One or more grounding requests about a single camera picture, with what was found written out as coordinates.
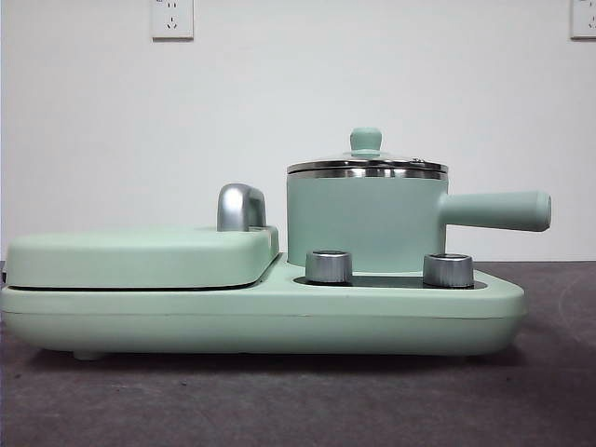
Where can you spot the glass pot lid green knob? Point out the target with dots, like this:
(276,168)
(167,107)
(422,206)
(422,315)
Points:
(367,139)

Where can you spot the silver control knob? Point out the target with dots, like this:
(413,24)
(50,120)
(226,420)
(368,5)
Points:
(328,266)
(448,269)

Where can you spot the mint green breakfast machine base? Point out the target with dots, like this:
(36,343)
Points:
(261,321)

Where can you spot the black control panel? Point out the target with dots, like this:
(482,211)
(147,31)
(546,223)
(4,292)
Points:
(386,280)

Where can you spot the mint green griddle cover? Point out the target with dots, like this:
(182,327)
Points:
(139,256)

